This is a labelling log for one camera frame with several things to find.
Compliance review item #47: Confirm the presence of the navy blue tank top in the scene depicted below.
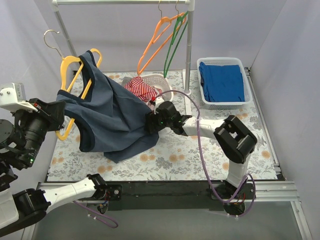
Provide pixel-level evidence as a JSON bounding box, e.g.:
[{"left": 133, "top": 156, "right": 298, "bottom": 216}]
[{"left": 56, "top": 50, "right": 159, "bottom": 163}]

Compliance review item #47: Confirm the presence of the yellow clothes hanger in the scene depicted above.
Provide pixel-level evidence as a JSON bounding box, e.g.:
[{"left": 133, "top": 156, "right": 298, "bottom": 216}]
[{"left": 42, "top": 29, "right": 103, "bottom": 141}]

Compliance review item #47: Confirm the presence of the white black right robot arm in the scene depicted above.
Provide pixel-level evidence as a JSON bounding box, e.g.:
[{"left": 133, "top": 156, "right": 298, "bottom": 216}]
[{"left": 145, "top": 97, "right": 257, "bottom": 204}]

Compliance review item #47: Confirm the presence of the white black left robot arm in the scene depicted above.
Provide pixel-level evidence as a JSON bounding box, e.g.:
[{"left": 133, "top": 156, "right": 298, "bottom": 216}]
[{"left": 0, "top": 97, "right": 107, "bottom": 237}]

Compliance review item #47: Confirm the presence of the green clothes hanger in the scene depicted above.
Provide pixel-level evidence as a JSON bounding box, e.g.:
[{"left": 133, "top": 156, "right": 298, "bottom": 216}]
[{"left": 163, "top": 0, "right": 189, "bottom": 78}]

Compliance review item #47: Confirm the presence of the orange clothes hanger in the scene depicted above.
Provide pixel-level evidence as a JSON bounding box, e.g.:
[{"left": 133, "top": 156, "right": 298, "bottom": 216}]
[{"left": 136, "top": 0, "right": 186, "bottom": 75}]

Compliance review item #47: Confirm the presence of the red white striped garment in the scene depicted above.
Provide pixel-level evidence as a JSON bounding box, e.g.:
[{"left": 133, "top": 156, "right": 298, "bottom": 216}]
[{"left": 123, "top": 76, "right": 163, "bottom": 110}]

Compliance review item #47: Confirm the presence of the white oval laundry basket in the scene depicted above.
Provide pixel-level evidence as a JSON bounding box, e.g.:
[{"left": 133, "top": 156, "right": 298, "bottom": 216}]
[{"left": 121, "top": 73, "right": 172, "bottom": 93}]

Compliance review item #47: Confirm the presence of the floral table mat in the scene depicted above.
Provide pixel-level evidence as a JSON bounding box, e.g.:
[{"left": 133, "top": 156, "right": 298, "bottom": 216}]
[{"left": 46, "top": 71, "right": 277, "bottom": 182}]

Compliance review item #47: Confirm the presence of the blue folded cloth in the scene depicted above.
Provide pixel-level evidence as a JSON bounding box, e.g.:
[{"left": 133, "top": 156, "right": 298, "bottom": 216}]
[{"left": 198, "top": 62, "right": 245, "bottom": 103}]

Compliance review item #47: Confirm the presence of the white rectangular basket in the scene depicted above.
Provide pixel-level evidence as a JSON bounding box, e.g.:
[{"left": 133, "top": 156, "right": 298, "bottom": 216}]
[{"left": 196, "top": 57, "right": 253, "bottom": 110}]

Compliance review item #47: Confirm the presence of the silver clothes rack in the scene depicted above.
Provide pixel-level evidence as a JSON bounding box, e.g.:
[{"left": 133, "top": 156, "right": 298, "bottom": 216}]
[{"left": 49, "top": 0, "right": 195, "bottom": 97}]

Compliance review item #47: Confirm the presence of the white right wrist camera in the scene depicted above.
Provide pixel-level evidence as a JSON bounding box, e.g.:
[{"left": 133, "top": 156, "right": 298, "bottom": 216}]
[{"left": 147, "top": 96, "right": 165, "bottom": 113}]

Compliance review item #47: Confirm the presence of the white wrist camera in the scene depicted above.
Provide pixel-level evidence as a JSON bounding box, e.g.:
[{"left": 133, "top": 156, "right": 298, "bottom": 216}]
[
  {"left": 147, "top": 96, "right": 165, "bottom": 113},
  {"left": 0, "top": 82, "right": 38, "bottom": 113}
]

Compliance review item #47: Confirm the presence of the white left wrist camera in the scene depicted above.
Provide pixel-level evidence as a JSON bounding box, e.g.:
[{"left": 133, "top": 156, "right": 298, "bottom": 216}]
[{"left": 0, "top": 82, "right": 38, "bottom": 113}]

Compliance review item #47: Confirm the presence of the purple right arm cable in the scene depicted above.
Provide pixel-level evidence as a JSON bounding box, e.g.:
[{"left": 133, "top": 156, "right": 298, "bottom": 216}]
[{"left": 152, "top": 90, "right": 257, "bottom": 217}]

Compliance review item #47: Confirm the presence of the aluminium frame rail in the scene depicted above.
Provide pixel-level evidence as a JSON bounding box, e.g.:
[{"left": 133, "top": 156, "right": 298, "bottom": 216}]
[{"left": 22, "top": 181, "right": 312, "bottom": 240}]

